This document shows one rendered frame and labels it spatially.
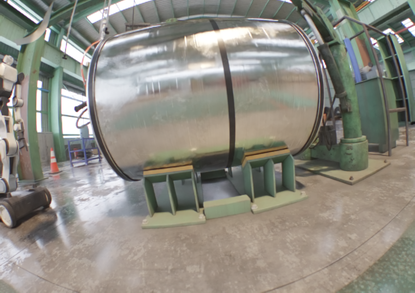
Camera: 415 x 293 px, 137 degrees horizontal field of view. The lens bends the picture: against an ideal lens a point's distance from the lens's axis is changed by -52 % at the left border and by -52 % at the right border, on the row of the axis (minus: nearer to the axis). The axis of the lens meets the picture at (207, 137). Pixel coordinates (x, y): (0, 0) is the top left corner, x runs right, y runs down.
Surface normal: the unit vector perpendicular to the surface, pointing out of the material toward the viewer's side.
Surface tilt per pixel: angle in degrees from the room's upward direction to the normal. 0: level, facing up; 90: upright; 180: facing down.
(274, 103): 110
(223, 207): 90
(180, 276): 0
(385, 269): 0
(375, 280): 0
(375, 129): 90
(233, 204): 90
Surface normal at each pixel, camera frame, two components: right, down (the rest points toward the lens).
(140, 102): 0.09, 0.21
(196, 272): -0.14, -0.99
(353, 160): -0.79, 0.12
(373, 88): -0.99, 0.14
